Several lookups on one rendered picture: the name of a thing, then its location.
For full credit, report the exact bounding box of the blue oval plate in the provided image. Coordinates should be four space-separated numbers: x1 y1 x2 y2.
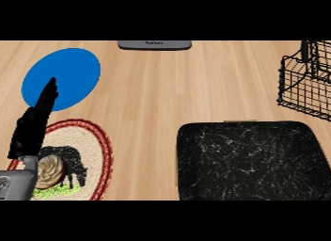
22 47 103 112

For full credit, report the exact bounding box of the woven placemat with horse print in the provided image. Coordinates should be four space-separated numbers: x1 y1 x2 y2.
7 118 116 201

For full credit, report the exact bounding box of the black wire tiered basket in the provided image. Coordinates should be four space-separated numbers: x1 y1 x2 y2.
277 40 331 125

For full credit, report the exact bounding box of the black marbled tray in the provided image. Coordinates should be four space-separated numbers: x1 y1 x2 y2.
176 120 331 201

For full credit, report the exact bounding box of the grey appliance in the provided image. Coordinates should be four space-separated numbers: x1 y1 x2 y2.
117 40 194 52

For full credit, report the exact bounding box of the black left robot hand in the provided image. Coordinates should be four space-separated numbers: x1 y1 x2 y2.
7 76 60 160

